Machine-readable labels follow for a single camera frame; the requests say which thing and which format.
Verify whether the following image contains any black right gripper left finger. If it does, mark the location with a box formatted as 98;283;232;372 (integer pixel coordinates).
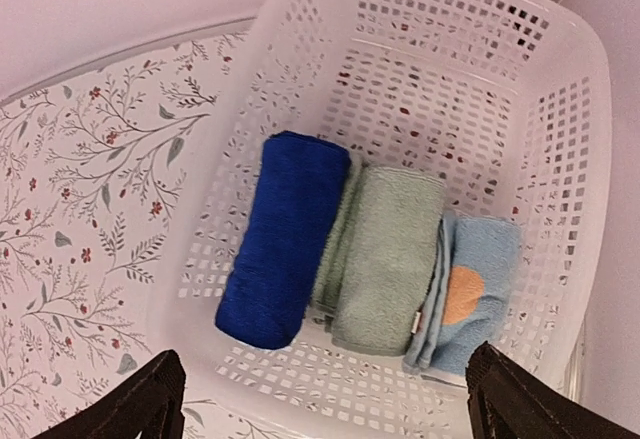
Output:
39;350;185;439

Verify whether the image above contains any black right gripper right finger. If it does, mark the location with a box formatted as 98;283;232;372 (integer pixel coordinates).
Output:
466;342;635;439

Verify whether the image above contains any blue patterned towel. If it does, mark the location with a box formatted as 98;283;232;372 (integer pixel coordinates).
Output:
403;211;521;384

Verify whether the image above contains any pale green roll in basket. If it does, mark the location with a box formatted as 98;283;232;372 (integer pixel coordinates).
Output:
310;162;445;357

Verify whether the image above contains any blue object in basket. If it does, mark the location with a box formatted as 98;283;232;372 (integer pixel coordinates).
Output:
215;131;351;350

